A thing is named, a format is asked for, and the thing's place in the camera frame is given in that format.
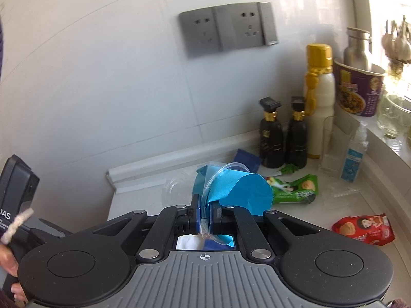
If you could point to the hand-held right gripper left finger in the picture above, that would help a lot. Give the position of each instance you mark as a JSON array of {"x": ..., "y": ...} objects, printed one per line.
[{"x": 197, "y": 213}]

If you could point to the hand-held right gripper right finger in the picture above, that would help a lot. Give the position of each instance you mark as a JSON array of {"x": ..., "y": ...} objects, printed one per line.
[{"x": 214, "y": 216}]

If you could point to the clear plastic container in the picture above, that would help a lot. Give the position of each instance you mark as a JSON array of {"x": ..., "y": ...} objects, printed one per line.
[{"x": 175, "y": 189}]

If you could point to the clear plastic lid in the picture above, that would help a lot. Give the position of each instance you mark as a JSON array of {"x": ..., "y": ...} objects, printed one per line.
[{"x": 232, "y": 165}]

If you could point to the person's left hand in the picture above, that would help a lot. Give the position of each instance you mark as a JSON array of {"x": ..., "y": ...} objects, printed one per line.
[{"x": 8, "y": 260}]

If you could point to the white fluffy sleeve cuff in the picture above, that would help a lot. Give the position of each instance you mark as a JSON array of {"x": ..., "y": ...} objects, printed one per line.
[{"x": 17, "y": 221}]

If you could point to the dark blue snack packet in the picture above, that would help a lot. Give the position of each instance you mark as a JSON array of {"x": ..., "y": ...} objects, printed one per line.
[{"x": 247, "y": 160}]

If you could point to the green snack packet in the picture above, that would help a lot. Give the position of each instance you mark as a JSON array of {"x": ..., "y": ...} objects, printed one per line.
[{"x": 295, "y": 190}]

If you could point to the green wrapper scrap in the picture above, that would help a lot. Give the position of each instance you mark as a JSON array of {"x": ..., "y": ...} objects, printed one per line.
[{"x": 288, "y": 170}]

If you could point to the black bottle gold collar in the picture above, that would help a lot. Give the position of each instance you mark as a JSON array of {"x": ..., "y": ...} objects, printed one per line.
[
  {"x": 271, "y": 138},
  {"x": 297, "y": 138}
]

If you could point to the clear glass tumbler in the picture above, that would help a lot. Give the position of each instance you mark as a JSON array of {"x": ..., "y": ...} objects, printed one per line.
[{"x": 330, "y": 147}]

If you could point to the red snack packet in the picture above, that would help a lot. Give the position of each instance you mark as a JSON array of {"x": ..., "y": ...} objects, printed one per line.
[{"x": 364, "y": 227}]

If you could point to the clear spray bottle blue label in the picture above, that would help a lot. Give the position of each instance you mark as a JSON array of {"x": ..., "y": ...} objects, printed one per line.
[{"x": 354, "y": 158}]

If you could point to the white bottle gold cap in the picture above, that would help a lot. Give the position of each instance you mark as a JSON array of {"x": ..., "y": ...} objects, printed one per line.
[{"x": 319, "y": 102}]

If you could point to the purple instant noodle cup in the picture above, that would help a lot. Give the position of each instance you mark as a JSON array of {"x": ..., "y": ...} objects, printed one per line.
[{"x": 356, "y": 89}]

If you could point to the glass jar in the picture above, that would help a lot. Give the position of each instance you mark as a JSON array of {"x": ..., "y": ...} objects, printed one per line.
[{"x": 393, "y": 115}]

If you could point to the stainless steel bottle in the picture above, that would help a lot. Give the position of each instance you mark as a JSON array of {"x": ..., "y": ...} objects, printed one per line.
[{"x": 358, "y": 48}]

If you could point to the bunch of garlic bulbs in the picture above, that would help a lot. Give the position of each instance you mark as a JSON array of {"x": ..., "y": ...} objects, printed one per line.
[{"x": 399, "y": 45}]

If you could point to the grey wall socket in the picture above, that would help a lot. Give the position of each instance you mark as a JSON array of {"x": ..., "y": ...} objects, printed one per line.
[
  {"x": 244, "y": 25},
  {"x": 200, "y": 32}
]

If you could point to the narrow grey wall plate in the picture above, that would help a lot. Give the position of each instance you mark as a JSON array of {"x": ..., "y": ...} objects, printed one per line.
[{"x": 269, "y": 22}]

